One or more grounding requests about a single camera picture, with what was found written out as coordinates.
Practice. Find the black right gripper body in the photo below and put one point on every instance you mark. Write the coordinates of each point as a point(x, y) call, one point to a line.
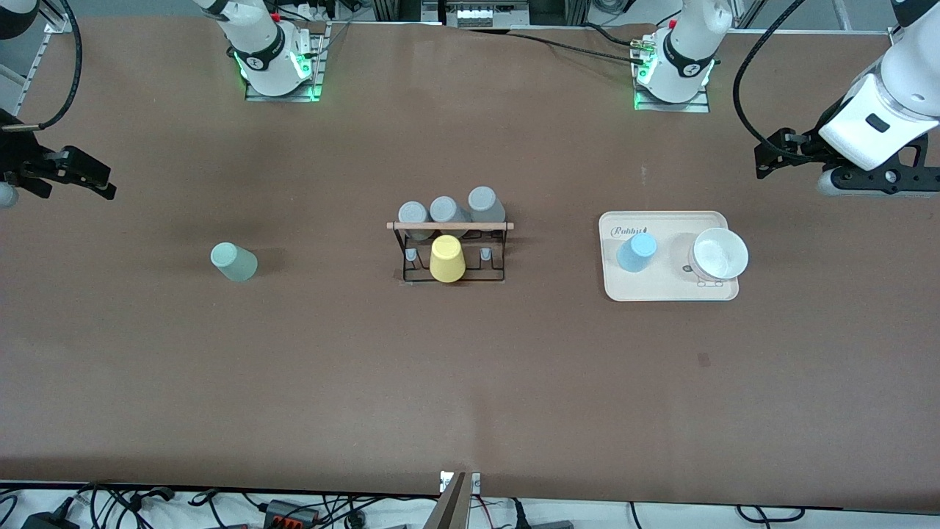
point(16, 156)

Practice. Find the light blue cup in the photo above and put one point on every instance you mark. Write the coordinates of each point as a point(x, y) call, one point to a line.
point(636, 253)

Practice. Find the pale green cup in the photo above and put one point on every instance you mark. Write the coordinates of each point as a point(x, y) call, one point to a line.
point(233, 263)

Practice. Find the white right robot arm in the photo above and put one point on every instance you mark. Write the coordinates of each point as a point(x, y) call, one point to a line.
point(257, 40)

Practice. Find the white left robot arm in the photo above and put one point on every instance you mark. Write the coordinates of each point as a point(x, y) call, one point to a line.
point(690, 48)

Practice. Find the white bowl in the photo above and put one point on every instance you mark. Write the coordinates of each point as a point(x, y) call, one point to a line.
point(720, 253)

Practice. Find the beige rabbit print tray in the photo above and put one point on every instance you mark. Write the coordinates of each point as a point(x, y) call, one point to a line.
point(646, 286)

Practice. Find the grey cup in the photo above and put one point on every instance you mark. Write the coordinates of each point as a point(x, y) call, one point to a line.
point(413, 213)
point(485, 203)
point(446, 209)

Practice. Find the grey power strip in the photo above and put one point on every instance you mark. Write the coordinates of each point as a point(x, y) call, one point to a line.
point(477, 13)

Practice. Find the black power adapter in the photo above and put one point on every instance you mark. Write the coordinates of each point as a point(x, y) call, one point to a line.
point(48, 522)

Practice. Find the yellow cup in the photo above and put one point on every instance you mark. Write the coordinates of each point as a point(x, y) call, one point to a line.
point(447, 258)

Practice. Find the black connector block orange levers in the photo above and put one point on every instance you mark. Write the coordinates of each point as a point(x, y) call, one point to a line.
point(290, 512)

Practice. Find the black plug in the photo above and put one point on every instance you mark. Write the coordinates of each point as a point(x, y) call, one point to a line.
point(523, 516)

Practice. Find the white aluminium rail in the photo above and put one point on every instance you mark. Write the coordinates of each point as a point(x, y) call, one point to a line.
point(33, 73)

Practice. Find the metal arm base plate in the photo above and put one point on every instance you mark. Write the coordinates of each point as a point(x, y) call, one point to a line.
point(317, 70)
point(698, 106)

